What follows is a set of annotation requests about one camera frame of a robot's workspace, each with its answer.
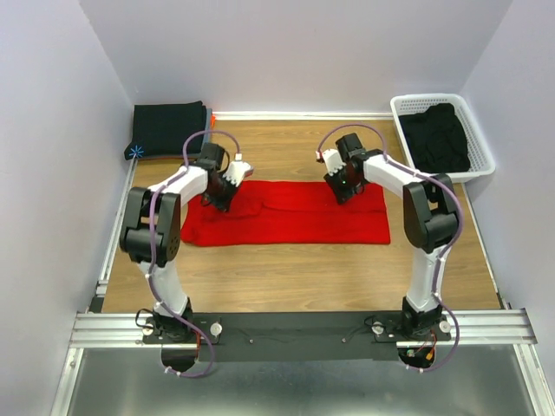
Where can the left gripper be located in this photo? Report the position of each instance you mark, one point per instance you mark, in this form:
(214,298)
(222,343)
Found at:
(221,200)

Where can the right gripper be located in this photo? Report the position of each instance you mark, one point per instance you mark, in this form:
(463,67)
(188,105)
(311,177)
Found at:
(341,192)

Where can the red t-shirt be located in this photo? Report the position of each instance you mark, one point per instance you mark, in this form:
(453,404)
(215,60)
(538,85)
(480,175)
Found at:
(288,212)

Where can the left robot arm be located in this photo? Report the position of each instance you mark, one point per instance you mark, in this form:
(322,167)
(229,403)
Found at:
(150,233)

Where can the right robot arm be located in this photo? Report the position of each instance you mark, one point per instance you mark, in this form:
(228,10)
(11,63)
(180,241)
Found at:
(432,219)

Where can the folded grey t-shirt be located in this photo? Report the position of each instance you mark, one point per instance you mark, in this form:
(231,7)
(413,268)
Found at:
(208,126)

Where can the folded black t-shirt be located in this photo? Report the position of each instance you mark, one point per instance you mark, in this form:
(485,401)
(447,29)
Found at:
(160,131)

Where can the black clothes in basket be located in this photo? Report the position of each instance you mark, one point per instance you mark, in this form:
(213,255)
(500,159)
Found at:
(436,140)

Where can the white plastic laundry basket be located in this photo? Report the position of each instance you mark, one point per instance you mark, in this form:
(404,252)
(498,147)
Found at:
(481,159)

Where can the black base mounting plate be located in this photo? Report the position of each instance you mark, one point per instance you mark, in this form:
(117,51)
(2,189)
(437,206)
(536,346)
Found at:
(234,350)

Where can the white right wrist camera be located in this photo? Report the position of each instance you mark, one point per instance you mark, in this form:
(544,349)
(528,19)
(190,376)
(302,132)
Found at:
(332,160)

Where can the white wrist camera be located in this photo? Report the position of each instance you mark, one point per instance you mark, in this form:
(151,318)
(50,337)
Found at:
(238,170)
(332,160)

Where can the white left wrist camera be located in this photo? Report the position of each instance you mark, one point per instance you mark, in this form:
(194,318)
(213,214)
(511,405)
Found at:
(238,170)

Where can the aluminium frame rail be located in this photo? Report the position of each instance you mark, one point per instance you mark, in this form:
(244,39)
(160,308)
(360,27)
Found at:
(465,327)

